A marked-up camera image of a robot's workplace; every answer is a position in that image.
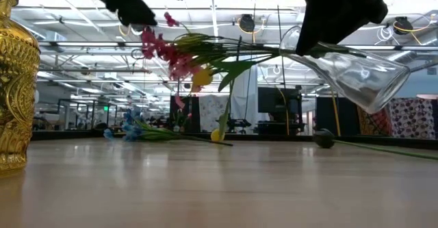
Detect pink artificial flower bunch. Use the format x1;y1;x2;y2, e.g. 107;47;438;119
167;32;285;111

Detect red artificial flower bunch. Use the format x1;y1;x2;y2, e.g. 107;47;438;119
140;11;192;71

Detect yellow cable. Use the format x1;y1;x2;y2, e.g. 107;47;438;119
328;87;342;137

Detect orange mandala cloth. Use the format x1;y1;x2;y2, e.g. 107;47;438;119
357;104;391;136

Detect clear glass vase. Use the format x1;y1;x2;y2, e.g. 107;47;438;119
279;25;411;115

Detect small potted flowers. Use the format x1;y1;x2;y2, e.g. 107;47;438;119
172;108;194;133

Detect black ceiling cable reel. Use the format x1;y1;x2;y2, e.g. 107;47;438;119
238;14;256;34
393;16;413;36

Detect black monitor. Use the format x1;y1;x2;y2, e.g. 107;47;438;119
257;86;304;114

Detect yellow glass vase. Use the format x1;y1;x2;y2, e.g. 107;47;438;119
0;0;41;174

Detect black partition panel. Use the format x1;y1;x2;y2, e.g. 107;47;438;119
315;96;360;136

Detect purple patterned cloth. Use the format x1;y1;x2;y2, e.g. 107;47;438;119
388;97;437;140

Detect white patterned cloth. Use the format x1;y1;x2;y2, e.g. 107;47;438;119
199;94;233;133

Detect black artificial flower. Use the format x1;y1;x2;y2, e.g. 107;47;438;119
311;128;438;161

